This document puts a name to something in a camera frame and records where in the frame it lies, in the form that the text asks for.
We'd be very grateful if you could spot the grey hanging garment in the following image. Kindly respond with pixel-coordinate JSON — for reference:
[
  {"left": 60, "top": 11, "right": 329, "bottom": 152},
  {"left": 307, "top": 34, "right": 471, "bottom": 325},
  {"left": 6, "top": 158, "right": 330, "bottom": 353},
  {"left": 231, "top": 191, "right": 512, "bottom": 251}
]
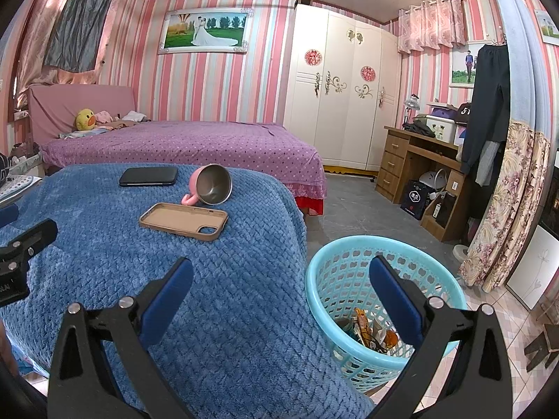
[{"left": 475, "top": 140, "right": 499, "bottom": 186}]

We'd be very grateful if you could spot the yellow duck plush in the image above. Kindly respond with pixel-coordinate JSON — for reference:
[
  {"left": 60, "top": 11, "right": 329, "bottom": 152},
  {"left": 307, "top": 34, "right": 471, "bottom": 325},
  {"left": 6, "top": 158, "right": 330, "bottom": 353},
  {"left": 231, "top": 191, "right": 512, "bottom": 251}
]
[{"left": 75, "top": 108, "right": 97, "bottom": 131}]

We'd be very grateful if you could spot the blue knitted blanket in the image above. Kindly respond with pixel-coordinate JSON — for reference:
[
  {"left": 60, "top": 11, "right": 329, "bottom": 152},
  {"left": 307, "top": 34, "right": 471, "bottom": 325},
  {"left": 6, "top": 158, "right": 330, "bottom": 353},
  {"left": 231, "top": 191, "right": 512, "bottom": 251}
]
[{"left": 0, "top": 162, "right": 376, "bottom": 419}]

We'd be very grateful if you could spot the desk lamp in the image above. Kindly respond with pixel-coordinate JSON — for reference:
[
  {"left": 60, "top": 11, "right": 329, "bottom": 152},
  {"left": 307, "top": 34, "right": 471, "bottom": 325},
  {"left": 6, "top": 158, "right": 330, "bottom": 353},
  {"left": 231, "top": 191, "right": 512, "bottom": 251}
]
[{"left": 404, "top": 94, "right": 420, "bottom": 127}]

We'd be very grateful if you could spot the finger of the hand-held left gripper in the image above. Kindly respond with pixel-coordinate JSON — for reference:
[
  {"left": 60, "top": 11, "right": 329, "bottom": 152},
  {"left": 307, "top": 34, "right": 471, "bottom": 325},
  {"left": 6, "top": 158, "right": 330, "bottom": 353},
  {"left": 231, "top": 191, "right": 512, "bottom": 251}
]
[
  {"left": 0, "top": 204, "right": 20, "bottom": 229},
  {"left": 0, "top": 219, "right": 59, "bottom": 281}
]

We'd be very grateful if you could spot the person's left forearm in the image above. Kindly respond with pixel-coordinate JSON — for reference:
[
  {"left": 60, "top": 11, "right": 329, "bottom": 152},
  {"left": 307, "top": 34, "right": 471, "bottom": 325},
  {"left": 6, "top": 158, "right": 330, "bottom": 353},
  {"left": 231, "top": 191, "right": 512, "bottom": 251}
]
[{"left": 0, "top": 318, "right": 18, "bottom": 376}]

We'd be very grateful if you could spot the small framed photo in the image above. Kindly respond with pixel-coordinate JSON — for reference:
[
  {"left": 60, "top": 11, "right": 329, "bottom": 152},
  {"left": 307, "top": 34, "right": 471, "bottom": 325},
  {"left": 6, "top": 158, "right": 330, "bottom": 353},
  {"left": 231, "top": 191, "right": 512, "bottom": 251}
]
[{"left": 451, "top": 41, "right": 481, "bottom": 89}]

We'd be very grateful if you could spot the brown phone case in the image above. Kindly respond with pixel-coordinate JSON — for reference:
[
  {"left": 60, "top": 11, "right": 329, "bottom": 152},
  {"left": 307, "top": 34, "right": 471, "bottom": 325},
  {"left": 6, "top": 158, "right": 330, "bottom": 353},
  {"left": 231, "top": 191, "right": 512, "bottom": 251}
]
[{"left": 139, "top": 203, "right": 229, "bottom": 242}]

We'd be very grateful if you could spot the framed wedding picture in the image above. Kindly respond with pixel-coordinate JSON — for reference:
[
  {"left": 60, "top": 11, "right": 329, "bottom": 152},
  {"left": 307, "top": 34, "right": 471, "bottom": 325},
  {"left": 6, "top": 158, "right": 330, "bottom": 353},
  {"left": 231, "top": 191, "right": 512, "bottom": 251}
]
[{"left": 158, "top": 8, "right": 254, "bottom": 55}]

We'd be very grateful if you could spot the orange snack wrapper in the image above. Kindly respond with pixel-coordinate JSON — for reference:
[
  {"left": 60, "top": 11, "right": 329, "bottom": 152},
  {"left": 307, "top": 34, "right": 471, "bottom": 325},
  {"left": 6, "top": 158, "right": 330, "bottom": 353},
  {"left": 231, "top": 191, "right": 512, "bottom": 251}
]
[{"left": 355, "top": 308, "right": 373, "bottom": 338}]

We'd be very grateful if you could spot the wooden desk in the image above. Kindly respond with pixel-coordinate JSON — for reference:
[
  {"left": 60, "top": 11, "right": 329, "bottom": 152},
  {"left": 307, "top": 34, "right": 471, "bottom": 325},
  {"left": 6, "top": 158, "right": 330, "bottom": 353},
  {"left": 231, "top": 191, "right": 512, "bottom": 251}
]
[{"left": 376, "top": 126, "right": 474, "bottom": 243}]

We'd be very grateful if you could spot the white framed panel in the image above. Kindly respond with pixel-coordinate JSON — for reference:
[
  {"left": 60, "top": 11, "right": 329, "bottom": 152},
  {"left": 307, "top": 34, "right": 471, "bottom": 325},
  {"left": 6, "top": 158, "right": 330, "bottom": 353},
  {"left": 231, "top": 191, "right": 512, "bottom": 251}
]
[{"left": 507, "top": 225, "right": 559, "bottom": 310}]

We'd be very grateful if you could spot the dark wooden stool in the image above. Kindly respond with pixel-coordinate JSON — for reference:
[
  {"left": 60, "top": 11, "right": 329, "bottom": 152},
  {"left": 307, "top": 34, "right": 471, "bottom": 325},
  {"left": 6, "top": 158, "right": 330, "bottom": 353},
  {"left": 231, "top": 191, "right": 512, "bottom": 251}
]
[{"left": 524, "top": 327, "right": 559, "bottom": 373}]

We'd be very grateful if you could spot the floral curtain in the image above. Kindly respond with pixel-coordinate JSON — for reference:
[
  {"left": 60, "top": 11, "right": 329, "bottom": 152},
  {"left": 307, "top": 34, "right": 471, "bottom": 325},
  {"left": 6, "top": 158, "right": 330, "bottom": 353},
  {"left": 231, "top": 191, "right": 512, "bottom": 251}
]
[{"left": 458, "top": 122, "right": 552, "bottom": 293}]

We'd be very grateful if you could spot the grey curtain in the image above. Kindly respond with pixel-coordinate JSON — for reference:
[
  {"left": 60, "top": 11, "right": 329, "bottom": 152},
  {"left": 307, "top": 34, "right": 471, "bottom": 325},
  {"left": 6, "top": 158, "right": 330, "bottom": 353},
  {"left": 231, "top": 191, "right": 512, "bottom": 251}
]
[{"left": 42, "top": 0, "right": 119, "bottom": 73}]

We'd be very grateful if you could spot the pink window curtain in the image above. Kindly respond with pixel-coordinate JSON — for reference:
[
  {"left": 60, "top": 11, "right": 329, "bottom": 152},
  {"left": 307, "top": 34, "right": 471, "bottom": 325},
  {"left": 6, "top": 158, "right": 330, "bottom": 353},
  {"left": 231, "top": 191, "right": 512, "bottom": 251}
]
[{"left": 15, "top": 0, "right": 110, "bottom": 89}]

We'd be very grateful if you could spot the pink mug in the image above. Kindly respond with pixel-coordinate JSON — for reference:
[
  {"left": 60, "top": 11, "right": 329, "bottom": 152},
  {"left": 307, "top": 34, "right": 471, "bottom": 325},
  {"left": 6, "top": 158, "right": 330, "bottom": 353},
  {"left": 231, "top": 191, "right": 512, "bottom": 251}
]
[{"left": 181, "top": 164, "right": 233, "bottom": 207}]

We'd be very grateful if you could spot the pink patterned valance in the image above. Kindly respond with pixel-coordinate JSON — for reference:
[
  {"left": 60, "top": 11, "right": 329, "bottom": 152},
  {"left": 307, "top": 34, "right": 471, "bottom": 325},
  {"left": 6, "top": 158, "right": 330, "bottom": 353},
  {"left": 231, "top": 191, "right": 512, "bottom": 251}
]
[{"left": 397, "top": 0, "right": 467, "bottom": 53}]

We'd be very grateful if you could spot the light blue plastic basket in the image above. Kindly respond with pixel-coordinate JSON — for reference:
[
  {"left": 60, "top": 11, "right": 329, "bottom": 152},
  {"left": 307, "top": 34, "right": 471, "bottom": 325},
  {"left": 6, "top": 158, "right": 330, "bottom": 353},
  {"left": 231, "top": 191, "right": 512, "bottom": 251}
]
[{"left": 306, "top": 235, "right": 468, "bottom": 396}]

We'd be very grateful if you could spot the white wardrobe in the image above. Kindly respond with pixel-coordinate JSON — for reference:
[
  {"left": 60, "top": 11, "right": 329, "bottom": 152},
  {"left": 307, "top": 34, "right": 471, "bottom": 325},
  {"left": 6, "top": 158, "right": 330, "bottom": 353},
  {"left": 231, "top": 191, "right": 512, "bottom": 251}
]
[{"left": 283, "top": 6, "right": 401, "bottom": 173}]

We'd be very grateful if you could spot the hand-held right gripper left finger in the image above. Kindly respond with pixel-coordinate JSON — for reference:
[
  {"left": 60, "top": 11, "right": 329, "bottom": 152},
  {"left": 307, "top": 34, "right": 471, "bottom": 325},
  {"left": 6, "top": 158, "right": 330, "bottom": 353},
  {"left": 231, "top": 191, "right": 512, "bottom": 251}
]
[{"left": 46, "top": 257, "right": 194, "bottom": 419}]

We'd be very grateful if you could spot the purple dotted bed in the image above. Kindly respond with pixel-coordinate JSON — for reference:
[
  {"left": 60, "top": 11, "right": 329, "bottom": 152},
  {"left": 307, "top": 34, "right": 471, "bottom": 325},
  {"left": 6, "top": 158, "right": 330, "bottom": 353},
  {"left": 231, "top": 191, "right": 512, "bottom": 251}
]
[{"left": 27, "top": 85, "right": 327, "bottom": 215}]

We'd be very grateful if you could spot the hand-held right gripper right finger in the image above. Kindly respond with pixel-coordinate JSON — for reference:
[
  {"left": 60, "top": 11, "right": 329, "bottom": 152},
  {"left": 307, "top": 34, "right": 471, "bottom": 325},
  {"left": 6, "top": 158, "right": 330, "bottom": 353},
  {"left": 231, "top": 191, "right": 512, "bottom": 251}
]
[{"left": 369, "top": 255, "right": 514, "bottom": 419}]

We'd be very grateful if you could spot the white round appliance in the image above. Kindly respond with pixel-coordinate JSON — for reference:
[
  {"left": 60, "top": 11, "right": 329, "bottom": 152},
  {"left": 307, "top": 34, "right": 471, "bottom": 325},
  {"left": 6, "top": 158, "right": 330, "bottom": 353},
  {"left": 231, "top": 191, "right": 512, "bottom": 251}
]
[{"left": 419, "top": 169, "right": 446, "bottom": 193}]

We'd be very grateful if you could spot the black gift bag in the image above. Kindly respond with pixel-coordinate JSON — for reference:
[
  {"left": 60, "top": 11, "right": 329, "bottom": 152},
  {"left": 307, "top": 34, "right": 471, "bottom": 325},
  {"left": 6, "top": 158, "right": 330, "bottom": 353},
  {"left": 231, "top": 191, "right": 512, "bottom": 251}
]
[{"left": 399, "top": 179, "right": 431, "bottom": 220}]

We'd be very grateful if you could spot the dark hanging garment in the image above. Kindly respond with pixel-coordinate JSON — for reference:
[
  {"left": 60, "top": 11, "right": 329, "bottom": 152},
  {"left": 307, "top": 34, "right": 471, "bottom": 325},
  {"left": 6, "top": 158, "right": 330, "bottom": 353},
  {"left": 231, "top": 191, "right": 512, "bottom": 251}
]
[{"left": 460, "top": 44, "right": 511, "bottom": 175}]

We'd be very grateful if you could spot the white storage box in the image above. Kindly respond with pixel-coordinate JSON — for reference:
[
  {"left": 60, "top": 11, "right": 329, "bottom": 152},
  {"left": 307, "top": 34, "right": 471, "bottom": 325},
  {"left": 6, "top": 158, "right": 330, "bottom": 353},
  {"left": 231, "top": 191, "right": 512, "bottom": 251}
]
[{"left": 426, "top": 115, "right": 457, "bottom": 143}]

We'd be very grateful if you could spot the dark clothing pile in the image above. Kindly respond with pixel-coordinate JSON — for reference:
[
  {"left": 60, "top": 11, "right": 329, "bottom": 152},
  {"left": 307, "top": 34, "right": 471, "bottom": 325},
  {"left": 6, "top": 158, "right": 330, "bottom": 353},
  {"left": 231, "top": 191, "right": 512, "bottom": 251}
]
[{"left": 402, "top": 121, "right": 437, "bottom": 139}]

